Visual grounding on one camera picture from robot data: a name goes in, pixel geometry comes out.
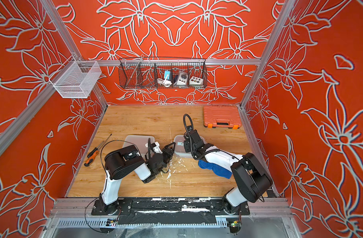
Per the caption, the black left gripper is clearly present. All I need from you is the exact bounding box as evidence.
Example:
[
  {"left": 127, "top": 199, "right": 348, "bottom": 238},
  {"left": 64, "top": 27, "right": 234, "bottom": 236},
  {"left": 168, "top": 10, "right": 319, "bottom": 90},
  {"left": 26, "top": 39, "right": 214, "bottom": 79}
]
[{"left": 155, "top": 143, "right": 176, "bottom": 177}]

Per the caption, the clear lunch box with lid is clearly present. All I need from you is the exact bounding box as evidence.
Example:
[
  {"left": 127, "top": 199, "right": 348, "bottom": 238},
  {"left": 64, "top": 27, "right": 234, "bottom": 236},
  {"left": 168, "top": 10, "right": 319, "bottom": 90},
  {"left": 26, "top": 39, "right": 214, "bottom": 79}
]
[{"left": 174, "top": 134, "right": 193, "bottom": 159}]

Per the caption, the blue cleaning cloth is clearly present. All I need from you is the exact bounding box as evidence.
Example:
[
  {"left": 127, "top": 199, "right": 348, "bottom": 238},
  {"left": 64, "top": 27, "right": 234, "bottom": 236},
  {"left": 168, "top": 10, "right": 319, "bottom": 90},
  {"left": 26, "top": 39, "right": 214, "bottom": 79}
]
[{"left": 198, "top": 160, "right": 233, "bottom": 179}]

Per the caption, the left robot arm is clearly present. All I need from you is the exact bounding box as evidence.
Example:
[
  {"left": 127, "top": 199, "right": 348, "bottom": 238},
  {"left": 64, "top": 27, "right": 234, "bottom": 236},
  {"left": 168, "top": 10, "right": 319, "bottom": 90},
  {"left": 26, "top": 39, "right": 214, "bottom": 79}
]
[{"left": 98, "top": 140, "right": 176, "bottom": 214}]

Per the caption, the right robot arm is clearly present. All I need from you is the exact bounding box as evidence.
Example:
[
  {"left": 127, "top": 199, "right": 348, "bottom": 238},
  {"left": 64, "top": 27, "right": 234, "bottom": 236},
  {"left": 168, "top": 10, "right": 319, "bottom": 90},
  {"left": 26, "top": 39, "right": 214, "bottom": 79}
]
[{"left": 184, "top": 130, "right": 273, "bottom": 210}]

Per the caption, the orange plastic tool case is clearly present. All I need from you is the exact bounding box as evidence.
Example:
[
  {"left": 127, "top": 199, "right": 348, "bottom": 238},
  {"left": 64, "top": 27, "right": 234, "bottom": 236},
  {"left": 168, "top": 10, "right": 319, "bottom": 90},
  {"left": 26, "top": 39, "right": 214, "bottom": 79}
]
[{"left": 203, "top": 105, "right": 242, "bottom": 130}]

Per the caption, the white button box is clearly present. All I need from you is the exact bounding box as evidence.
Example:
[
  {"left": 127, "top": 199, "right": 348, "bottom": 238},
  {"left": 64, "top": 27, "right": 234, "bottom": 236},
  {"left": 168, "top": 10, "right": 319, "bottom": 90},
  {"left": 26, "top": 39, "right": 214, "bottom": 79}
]
[{"left": 189, "top": 76, "right": 203, "bottom": 87}]

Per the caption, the white round-dial device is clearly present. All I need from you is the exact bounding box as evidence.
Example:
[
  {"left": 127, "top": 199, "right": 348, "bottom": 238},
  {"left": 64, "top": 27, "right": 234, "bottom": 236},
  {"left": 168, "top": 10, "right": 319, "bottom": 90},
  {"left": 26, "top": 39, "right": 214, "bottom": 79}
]
[{"left": 176, "top": 72, "right": 188, "bottom": 86}]

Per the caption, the blue small box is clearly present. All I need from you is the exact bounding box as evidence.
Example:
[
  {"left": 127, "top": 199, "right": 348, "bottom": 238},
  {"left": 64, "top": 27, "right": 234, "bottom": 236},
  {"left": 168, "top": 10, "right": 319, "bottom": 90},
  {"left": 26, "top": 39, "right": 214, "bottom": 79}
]
[{"left": 164, "top": 70, "right": 171, "bottom": 81}]

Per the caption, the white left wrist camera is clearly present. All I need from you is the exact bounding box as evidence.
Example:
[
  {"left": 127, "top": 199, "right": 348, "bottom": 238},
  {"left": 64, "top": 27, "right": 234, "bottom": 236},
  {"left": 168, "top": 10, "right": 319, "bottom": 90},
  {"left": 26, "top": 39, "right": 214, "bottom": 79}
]
[{"left": 145, "top": 140, "right": 162, "bottom": 157}]

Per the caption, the white charger with cable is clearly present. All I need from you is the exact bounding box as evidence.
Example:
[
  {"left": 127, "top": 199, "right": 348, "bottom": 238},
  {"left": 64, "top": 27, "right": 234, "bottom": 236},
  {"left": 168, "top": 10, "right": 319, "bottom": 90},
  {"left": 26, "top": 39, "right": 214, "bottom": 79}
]
[{"left": 157, "top": 78, "right": 173, "bottom": 87}]

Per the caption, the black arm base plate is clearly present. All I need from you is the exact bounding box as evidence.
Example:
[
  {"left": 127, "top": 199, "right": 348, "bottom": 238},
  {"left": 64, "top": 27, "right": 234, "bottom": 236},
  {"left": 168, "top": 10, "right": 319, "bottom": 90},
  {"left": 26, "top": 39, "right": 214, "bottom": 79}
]
[{"left": 91, "top": 197, "right": 250, "bottom": 216}]

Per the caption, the orange handled screwdriver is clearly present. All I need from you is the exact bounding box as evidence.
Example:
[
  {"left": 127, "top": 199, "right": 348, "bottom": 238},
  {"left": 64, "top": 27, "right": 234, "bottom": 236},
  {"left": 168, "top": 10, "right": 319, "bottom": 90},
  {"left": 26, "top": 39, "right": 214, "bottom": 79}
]
[{"left": 84, "top": 134, "right": 112, "bottom": 167}]

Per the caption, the black wire wall basket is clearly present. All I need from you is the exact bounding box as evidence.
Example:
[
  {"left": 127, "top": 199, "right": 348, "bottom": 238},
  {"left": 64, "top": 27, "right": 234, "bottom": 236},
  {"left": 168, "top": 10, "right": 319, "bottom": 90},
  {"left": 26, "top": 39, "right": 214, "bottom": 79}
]
[{"left": 118, "top": 57, "right": 208, "bottom": 89}]

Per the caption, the clear acrylic wall bin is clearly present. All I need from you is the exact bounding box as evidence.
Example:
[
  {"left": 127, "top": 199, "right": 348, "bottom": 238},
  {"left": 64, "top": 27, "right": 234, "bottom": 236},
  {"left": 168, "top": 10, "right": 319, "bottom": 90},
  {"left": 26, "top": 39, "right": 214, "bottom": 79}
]
[{"left": 50, "top": 61, "right": 102, "bottom": 99}]

